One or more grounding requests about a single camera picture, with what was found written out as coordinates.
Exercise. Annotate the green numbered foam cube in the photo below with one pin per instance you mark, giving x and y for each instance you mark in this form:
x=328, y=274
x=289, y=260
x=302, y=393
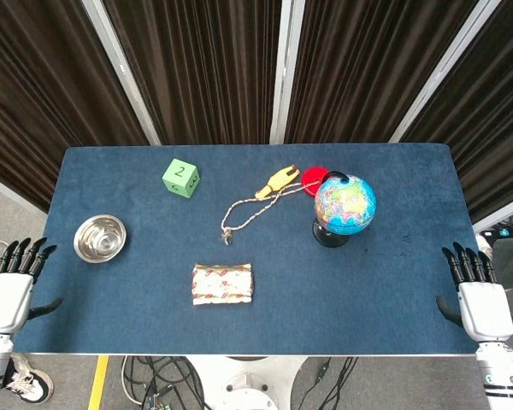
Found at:
x=178, y=173

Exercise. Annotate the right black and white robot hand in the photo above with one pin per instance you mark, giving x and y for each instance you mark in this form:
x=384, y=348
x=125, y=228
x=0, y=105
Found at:
x=485, y=307

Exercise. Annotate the white and black sneaker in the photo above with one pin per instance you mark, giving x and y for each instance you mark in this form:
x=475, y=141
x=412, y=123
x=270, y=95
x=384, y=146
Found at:
x=30, y=382

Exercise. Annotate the dark brown pleated curtain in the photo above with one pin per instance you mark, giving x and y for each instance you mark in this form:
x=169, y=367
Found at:
x=201, y=68
x=38, y=94
x=491, y=107
x=359, y=68

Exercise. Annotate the stainless steel bowl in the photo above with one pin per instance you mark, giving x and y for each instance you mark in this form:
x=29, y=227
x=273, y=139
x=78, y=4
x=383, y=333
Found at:
x=99, y=239

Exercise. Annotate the silver foil snack packet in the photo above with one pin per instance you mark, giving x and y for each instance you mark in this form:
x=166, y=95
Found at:
x=222, y=284

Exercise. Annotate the yellow rubber chicken toy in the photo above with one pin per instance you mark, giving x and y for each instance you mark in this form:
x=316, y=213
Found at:
x=278, y=181

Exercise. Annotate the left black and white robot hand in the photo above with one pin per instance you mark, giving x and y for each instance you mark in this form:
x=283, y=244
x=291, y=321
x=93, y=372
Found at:
x=6, y=299

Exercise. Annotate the white metal frame post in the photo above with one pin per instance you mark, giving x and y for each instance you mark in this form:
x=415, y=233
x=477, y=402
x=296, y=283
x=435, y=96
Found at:
x=284, y=72
x=122, y=72
x=446, y=72

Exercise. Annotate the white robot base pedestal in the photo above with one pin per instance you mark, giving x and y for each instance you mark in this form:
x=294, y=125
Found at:
x=248, y=380

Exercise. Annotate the red round plastic disc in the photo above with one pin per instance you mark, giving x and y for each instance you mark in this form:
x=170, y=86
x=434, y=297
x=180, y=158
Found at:
x=314, y=175

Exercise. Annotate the small blue desk globe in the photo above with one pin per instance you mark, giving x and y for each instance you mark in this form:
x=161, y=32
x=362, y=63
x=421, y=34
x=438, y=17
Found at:
x=345, y=205

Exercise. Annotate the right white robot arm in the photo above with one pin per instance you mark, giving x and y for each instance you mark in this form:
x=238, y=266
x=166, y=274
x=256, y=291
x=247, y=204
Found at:
x=502, y=371

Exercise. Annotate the blue felt table mat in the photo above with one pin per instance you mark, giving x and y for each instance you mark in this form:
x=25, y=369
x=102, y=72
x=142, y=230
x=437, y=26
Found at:
x=282, y=299

